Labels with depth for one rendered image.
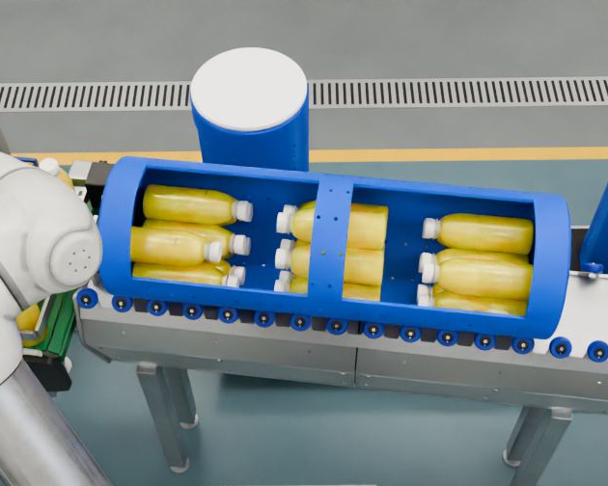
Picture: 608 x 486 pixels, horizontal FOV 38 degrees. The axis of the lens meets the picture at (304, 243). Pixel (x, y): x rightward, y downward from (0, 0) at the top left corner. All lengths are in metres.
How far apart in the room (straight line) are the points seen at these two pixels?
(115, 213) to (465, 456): 1.47
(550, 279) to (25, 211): 0.96
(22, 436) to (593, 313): 1.24
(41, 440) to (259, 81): 1.24
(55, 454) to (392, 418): 1.76
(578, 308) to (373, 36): 2.15
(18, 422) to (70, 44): 2.95
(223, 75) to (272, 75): 0.12
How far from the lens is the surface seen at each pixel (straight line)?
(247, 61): 2.22
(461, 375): 1.91
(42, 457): 1.16
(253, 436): 2.77
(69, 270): 1.05
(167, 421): 2.42
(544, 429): 2.23
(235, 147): 2.10
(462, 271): 1.70
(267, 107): 2.10
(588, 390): 1.95
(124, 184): 1.72
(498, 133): 3.53
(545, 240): 1.66
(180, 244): 1.73
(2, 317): 1.09
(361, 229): 1.68
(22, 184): 1.13
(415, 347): 1.85
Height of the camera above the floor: 2.53
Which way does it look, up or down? 54 degrees down
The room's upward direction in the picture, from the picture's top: 1 degrees counter-clockwise
